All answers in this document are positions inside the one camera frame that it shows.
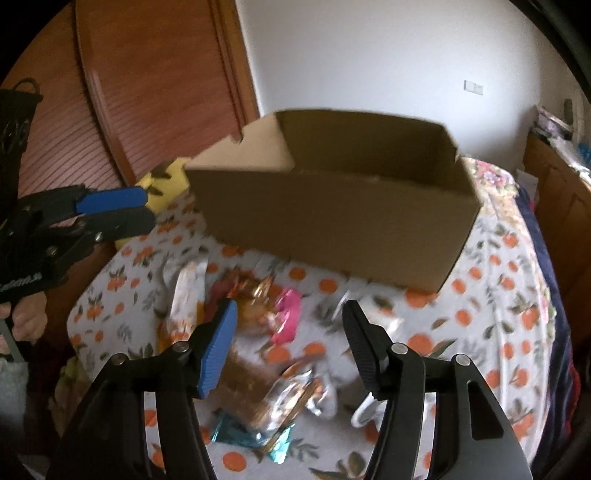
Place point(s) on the teal foil packet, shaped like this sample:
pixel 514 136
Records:
pixel 258 441

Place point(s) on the floral quilt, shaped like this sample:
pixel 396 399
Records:
pixel 489 177

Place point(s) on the pile of boxes and papers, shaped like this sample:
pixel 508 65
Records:
pixel 561 134

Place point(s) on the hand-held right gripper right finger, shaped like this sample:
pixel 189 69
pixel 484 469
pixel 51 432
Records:
pixel 364 350

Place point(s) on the person's left hand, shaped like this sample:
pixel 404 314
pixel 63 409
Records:
pixel 30 318

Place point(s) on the wooden slatted door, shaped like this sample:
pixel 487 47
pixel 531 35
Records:
pixel 138 92

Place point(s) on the brown cardboard box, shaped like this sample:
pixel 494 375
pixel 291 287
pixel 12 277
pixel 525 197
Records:
pixel 332 207

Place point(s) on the pink snack packet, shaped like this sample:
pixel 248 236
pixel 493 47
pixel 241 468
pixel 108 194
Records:
pixel 287 318

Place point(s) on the white sausage packet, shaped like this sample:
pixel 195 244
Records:
pixel 187 290

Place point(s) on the clear packet of brown snacks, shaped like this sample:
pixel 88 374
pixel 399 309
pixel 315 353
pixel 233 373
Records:
pixel 249 383

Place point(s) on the yellow plush pillow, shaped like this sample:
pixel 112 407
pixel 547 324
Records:
pixel 159 182

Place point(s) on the dark blue blanket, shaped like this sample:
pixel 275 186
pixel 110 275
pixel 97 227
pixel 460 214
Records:
pixel 549 286

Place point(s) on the orange brown snack packet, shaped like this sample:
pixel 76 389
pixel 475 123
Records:
pixel 251 300

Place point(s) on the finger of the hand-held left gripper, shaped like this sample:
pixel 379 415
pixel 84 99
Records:
pixel 111 199
pixel 124 226

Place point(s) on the orange print bed sheet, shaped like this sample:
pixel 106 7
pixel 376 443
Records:
pixel 485 314

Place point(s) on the person's left forearm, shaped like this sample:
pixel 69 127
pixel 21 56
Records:
pixel 11 397

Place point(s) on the silver foil packet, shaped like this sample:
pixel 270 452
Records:
pixel 314 390

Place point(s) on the wooden cabinet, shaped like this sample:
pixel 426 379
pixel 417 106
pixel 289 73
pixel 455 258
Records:
pixel 558 221

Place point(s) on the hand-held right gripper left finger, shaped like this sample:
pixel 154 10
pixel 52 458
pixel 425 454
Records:
pixel 217 350

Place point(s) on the white wall switch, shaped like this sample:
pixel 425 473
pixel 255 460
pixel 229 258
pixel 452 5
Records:
pixel 473 86

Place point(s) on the small white packet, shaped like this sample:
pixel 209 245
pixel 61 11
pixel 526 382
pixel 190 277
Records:
pixel 364 410

